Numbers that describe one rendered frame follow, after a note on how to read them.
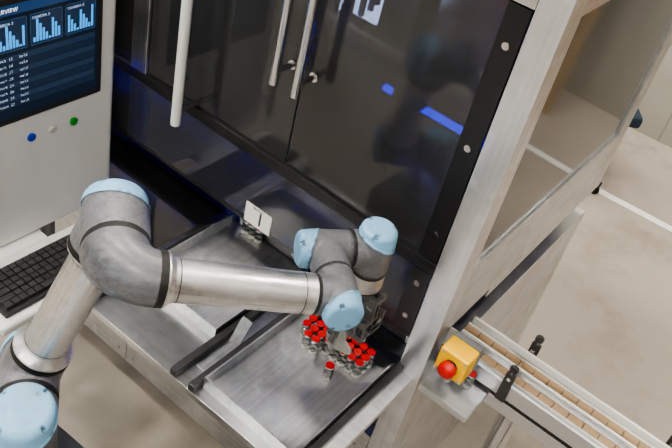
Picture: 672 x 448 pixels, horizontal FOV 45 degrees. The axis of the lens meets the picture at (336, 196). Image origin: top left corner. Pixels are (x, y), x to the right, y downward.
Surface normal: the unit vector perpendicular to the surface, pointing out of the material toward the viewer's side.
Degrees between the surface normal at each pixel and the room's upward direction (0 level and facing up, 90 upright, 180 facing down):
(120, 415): 0
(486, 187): 90
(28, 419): 7
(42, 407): 7
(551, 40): 90
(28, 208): 90
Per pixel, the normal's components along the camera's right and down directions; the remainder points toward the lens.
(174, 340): 0.20, -0.77
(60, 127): 0.77, 0.51
